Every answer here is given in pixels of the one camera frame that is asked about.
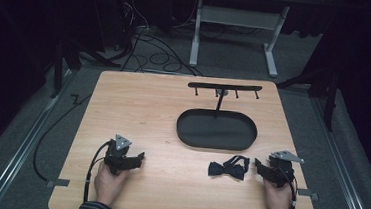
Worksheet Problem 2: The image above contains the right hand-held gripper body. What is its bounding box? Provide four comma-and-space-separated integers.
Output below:
265, 148, 306, 191

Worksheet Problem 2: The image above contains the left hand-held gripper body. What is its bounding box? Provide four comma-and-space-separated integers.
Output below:
102, 132, 134, 177

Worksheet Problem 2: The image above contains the black bow tie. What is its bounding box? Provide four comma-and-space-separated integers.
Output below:
207, 153, 252, 182

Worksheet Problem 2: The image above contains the black hook rack with tray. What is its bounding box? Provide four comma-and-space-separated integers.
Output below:
173, 79, 263, 154

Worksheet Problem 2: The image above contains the person's right hand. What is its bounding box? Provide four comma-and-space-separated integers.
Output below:
261, 178, 295, 209

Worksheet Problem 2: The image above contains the person's left hand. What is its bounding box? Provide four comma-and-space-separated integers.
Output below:
91, 160, 132, 209

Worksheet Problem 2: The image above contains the grey tape strip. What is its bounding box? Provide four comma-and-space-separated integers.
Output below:
46, 177, 70, 190
296, 189, 320, 202

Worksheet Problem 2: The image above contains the black tripod stand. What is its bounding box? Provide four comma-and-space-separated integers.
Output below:
272, 63, 342, 133
49, 36, 123, 104

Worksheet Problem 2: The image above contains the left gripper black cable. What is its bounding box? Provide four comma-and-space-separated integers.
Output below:
82, 138, 112, 206

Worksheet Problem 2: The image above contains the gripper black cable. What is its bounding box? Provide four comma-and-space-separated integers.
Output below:
82, 138, 112, 206
274, 166, 301, 209

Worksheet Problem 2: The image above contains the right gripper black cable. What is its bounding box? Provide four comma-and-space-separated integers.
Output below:
274, 166, 301, 209

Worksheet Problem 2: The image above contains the metal floor rail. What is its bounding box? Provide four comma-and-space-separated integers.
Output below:
300, 93, 371, 209
0, 64, 79, 209

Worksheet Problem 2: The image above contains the long black floor cable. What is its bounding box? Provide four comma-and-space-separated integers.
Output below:
31, 89, 92, 185

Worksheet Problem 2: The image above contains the tangle of black floor cables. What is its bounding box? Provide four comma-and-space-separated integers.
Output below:
114, 0, 210, 78

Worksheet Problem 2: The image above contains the white metal table frame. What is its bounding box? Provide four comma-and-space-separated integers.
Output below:
187, 0, 292, 79

